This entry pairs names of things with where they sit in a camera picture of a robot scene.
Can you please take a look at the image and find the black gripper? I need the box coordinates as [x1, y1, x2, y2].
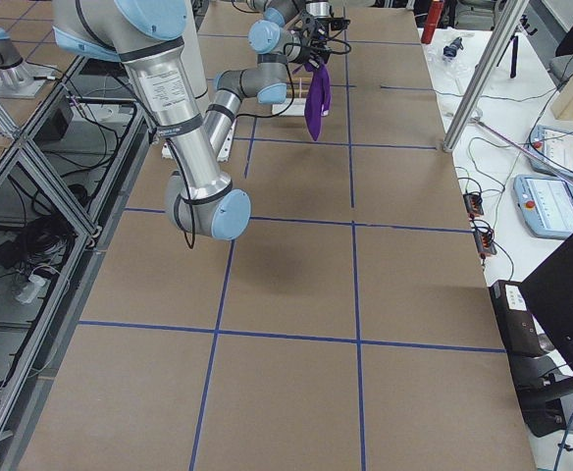
[298, 42, 329, 67]
[305, 15, 350, 30]

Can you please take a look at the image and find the purple towel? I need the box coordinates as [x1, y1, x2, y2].
[304, 62, 332, 141]

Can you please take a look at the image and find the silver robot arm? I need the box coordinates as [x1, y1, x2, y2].
[52, 1, 332, 240]
[244, 0, 350, 32]

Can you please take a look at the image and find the white towel rack base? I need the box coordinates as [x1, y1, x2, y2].
[272, 98, 306, 117]

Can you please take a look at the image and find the red cylinder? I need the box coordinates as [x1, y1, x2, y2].
[420, 0, 445, 44]

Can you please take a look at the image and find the crumpled clear plastic bag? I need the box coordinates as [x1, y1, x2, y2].
[423, 29, 475, 79]

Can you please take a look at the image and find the folded dark blue umbrella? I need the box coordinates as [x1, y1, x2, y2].
[443, 36, 464, 60]

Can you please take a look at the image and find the metal reacher grabber tool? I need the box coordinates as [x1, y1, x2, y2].
[469, 112, 573, 183]

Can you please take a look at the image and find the far teach pendant tablet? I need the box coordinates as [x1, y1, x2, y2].
[527, 125, 573, 178]

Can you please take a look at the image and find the teach pendant tablet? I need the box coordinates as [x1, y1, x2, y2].
[513, 175, 573, 239]
[527, 125, 573, 178]

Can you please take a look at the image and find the near teach pendant tablet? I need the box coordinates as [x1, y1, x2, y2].
[513, 175, 573, 239]

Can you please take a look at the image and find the black laptop on stand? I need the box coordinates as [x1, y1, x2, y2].
[490, 234, 573, 437]

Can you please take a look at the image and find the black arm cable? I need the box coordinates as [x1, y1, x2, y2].
[284, 28, 354, 65]

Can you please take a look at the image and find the aluminium frame post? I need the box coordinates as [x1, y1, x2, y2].
[443, 0, 529, 153]

